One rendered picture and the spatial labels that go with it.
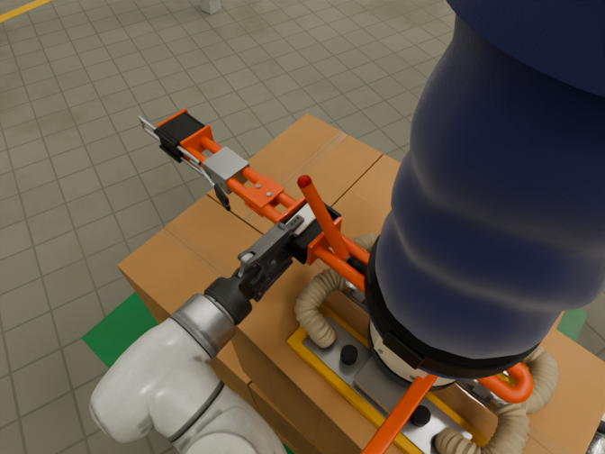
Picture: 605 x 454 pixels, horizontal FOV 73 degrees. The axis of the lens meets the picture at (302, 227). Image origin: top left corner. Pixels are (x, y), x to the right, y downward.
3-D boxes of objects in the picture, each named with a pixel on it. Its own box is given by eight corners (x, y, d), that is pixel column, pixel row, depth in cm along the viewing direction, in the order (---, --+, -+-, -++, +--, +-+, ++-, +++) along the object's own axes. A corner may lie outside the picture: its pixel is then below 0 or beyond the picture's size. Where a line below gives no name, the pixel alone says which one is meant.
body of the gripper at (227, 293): (196, 284, 61) (239, 243, 65) (207, 307, 68) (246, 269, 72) (231, 313, 58) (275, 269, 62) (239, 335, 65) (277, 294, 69)
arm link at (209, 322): (178, 331, 66) (205, 304, 69) (217, 367, 63) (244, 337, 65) (162, 307, 59) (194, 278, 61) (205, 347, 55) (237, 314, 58)
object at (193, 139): (214, 143, 88) (210, 125, 84) (186, 162, 85) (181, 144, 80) (190, 126, 91) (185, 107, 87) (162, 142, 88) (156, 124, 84)
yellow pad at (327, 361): (485, 442, 64) (498, 437, 60) (453, 498, 60) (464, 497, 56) (322, 306, 77) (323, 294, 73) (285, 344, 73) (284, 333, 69)
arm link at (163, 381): (164, 316, 65) (221, 375, 66) (78, 396, 58) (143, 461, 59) (166, 309, 56) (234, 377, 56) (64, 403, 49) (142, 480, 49)
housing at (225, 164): (253, 177, 83) (250, 161, 79) (227, 196, 80) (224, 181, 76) (230, 160, 85) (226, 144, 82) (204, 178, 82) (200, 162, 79)
